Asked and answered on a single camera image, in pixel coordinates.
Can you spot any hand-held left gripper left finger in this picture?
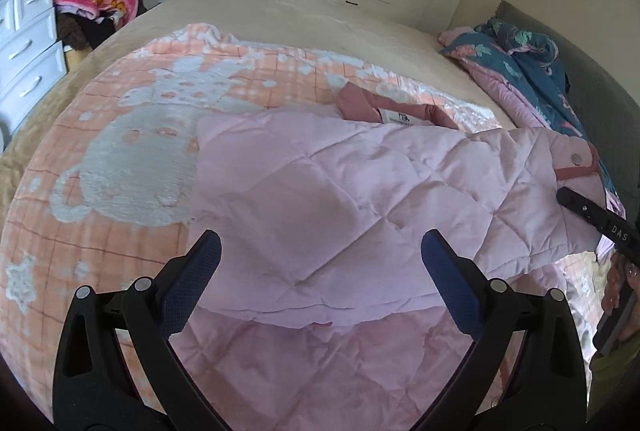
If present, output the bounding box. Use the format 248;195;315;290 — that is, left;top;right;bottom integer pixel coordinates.
52;229;222;431

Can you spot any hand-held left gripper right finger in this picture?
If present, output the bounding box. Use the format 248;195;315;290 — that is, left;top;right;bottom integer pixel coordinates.
421;229;586;431

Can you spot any pink quilted jacket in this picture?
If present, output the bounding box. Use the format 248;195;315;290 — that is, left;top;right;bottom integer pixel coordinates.
167;81;628;417

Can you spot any person's right hand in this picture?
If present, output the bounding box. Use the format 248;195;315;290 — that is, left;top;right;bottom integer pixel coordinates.
601;253;640;343

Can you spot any grey headboard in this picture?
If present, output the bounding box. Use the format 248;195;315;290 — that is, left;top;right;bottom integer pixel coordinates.
492;1;640;192

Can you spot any orange checked blanket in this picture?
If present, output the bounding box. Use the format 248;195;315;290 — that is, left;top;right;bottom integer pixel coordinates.
0;22;613;412

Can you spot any blue floral quilt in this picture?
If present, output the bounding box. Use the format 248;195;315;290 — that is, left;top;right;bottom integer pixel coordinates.
439;17;628;217

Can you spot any yellow-green cloth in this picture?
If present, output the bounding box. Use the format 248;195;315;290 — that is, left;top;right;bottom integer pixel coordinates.
589;351;640;431

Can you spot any bed with beige sheet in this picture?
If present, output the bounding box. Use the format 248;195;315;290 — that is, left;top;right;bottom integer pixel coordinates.
0;0;526;222

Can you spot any white drawer chest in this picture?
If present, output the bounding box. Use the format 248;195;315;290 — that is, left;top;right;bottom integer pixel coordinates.
0;0;69;137

